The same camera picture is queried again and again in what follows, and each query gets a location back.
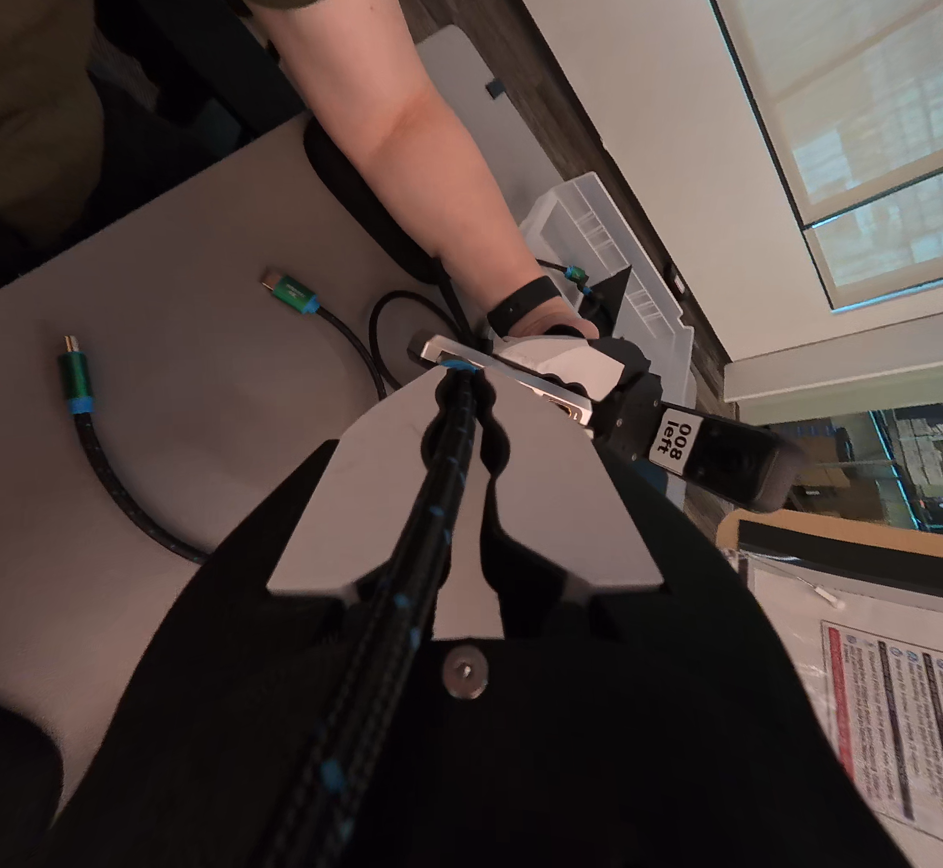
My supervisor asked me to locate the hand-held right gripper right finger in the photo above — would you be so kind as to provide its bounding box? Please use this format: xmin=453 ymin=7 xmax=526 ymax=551
xmin=477 ymin=370 xmax=666 ymax=639

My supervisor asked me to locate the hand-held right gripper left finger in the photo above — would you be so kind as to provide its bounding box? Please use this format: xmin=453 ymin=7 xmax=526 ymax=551
xmin=267 ymin=367 xmax=450 ymax=601

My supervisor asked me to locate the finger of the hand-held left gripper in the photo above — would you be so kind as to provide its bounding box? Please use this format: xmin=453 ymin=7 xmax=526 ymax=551
xmin=491 ymin=335 xmax=627 ymax=402

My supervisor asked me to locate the black braided hdmi cable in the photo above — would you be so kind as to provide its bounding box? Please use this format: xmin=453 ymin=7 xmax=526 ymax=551
xmin=56 ymin=334 xmax=212 ymax=565
xmin=536 ymin=258 xmax=592 ymax=296
xmin=254 ymin=360 xmax=485 ymax=868
xmin=259 ymin=269 xmax=390 ymax=403

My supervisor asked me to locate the grey hdmi hub adapter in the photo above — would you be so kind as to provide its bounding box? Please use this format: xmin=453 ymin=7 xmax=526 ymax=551
xmin=367 ymin=289 xmax=596 ymax=436

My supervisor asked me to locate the clear plastic bin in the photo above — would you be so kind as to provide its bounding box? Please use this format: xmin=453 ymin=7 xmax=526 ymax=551
xmin=514 ymin=171 xmax=698 ymax=428

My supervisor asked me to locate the person's left hand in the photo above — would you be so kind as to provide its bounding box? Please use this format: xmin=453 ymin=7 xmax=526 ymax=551
xmin=510 ymin=299 xmax=601 ymax=340

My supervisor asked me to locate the black wristband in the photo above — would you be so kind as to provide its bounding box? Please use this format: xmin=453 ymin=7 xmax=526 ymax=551
xmin=485 ymin=276 xmax=563 ymax=338

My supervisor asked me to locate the black chair armrest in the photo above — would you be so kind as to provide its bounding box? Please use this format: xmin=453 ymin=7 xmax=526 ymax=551
xmin=302 ymin=115 xmax=459 ymax=288

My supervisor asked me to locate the wooden framed instruction board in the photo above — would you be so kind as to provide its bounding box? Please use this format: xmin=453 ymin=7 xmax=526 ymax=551
xmin=717 ymin=509 xmax=943 ymax=868

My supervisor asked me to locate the paned glass window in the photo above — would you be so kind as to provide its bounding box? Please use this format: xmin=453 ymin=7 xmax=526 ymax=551
xmin=680 ymin=0 xmax=943 ymax=314

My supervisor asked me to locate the black office chair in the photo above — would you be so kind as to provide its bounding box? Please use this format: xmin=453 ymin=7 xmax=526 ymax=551
xmin=92 ymin=0 xmax=306 ymax=147

